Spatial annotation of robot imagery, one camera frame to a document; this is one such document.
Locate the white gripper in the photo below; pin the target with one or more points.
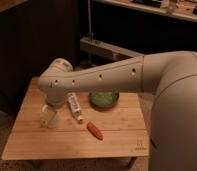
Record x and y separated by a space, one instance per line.
48 113

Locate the green ceramic bowl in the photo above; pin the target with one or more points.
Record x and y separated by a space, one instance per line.
103 99

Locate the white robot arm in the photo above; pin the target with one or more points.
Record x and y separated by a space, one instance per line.
170 76

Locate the white paper cup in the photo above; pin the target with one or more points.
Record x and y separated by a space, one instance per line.
54 122

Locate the white toothpaste tube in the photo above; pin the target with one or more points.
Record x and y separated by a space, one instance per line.
75 107

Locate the orange carrot toy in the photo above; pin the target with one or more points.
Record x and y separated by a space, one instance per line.
94 131

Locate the wooden table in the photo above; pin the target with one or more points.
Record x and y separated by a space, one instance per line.
123 128

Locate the grey metal shelf beam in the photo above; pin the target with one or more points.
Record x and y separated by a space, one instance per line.
105 50

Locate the vertical metal pole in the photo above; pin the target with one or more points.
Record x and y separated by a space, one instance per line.
90 33

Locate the upper wooden shelf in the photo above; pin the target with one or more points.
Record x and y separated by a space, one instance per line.
178 9

